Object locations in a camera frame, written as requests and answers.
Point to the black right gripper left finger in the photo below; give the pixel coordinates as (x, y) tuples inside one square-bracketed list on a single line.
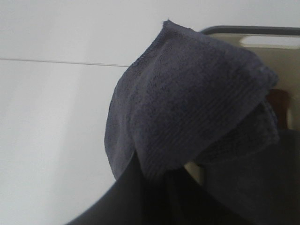
[(132, 200)]

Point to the beige laundry basket grey rim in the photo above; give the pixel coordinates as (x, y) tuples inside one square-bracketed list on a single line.
[(283, 58)]

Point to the dark navy towel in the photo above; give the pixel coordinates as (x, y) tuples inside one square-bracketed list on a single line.
[(189, 97)]

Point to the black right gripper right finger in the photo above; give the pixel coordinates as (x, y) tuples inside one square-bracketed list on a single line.
[(261, 189)]

